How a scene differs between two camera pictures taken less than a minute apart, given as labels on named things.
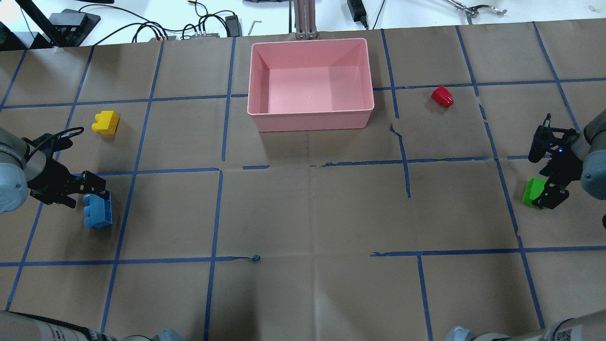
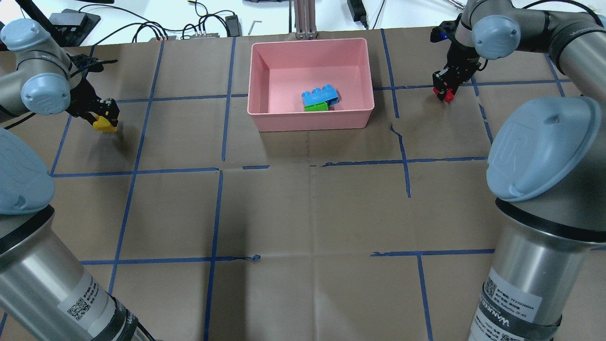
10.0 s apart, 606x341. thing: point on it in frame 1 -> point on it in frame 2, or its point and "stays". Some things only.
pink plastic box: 310,85 stays
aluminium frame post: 305,19 stays
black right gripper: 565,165 -> 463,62
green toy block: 534,188 -> 320,106
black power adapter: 232,25 stays
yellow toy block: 107,122 stays
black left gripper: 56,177 -> 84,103
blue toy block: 98,210 -> 327,94
